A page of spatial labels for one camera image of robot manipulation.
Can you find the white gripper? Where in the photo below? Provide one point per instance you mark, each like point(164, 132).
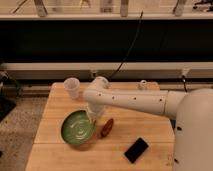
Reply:
point(94, 111)

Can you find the green ceramic bowl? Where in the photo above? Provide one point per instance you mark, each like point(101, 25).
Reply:
point(77, 128)

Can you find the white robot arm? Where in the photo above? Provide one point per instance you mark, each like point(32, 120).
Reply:
point(193, 112)

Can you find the brown oblong object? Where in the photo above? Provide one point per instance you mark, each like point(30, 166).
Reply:
point(107, 128)

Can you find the translucent plastic cup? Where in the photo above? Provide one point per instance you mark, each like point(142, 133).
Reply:
point(72, 86)

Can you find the wooden table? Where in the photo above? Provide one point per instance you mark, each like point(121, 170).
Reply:
point(51, 153)

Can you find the black smartphone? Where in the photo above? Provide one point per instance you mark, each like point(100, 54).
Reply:
point(136, 150)

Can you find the small white cup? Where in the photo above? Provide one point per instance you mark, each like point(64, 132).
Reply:
point(143, 85)

